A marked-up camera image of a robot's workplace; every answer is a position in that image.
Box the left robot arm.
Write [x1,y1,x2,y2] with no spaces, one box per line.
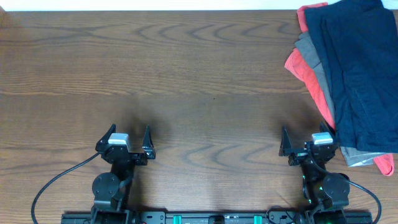
[90,124,156,224]

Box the black cable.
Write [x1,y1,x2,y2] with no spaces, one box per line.
[30,151,102,224]
[306,149,382,224]

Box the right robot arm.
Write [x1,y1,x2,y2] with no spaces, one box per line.
[279,123,350,223]

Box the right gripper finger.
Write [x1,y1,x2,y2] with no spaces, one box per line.
[319,121,335,136]
[279,126,292,156]

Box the right black cable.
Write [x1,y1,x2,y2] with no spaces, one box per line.
[306,149,382,224]

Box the folded navy garment on pile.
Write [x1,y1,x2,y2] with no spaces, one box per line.
[304,0,397,153]

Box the left black cable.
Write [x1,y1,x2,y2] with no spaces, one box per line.
[30,151,102,224]

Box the red folded garment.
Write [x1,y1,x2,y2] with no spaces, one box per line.
[284,2,394,176]

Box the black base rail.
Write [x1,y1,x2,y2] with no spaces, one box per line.
[60,210,373,224]

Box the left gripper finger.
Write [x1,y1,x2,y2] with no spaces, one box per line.
[142,125,156,159]
[95,124,116,152]

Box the grey folded garment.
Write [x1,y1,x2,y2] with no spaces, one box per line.
[295,32,394,175]

